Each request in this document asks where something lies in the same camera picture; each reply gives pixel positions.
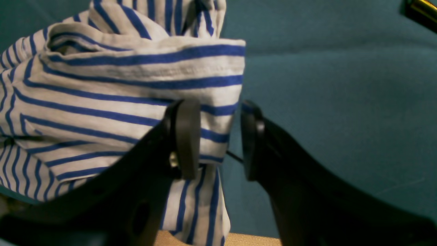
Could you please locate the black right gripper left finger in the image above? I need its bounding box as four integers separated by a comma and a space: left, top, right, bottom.
1, 99, 201, 246

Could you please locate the blue table cloth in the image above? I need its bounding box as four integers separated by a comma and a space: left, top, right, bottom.
1, 0, 436, 224

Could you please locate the blue white striped T-shirt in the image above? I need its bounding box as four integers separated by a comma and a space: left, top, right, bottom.
1, 0, 245, 246

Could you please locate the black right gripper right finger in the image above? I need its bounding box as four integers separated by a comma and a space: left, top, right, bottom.
241, 100, 436, 246

